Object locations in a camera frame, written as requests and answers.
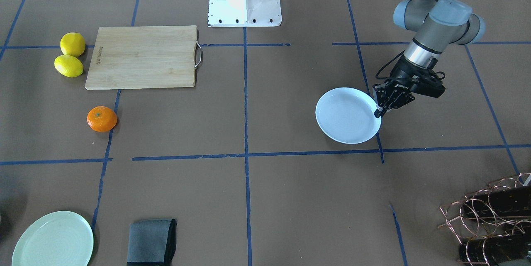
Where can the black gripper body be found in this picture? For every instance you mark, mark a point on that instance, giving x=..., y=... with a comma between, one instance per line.
x=404, y=73

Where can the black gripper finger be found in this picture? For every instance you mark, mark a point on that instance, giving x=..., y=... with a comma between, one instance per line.
x=396, y=100
x=384, y=102

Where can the light blue plate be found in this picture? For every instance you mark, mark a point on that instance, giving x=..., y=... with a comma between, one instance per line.
x=346, y=115

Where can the orange mandarin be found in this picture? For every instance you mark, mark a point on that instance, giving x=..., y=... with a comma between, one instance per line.
x=101, y=119

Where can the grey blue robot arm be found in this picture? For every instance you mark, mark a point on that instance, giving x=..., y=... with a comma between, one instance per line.
x=436, y=24

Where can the light green plate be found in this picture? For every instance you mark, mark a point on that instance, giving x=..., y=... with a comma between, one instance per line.
x=62, y=238

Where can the dark green wine bottle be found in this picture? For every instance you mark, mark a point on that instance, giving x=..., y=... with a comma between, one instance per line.
x=507, y=204

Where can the bamboo cutting board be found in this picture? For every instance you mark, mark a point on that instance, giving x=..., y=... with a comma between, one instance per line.
x=144, y=57

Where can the grey folded cloth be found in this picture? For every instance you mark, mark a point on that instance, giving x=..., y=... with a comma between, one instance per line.
x=152, y=242

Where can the upper yellow lemon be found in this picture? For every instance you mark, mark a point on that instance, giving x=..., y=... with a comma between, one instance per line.
x=72, y=44

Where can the yellow lemon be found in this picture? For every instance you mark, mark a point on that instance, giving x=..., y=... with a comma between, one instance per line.
x=72, y=44
x=68, y=66

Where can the lower yellow lemon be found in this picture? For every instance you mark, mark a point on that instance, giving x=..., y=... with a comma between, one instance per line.
x=68, y=66

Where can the copper wire bottle rack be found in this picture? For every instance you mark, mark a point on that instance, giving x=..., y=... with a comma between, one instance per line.
x=492, y=225

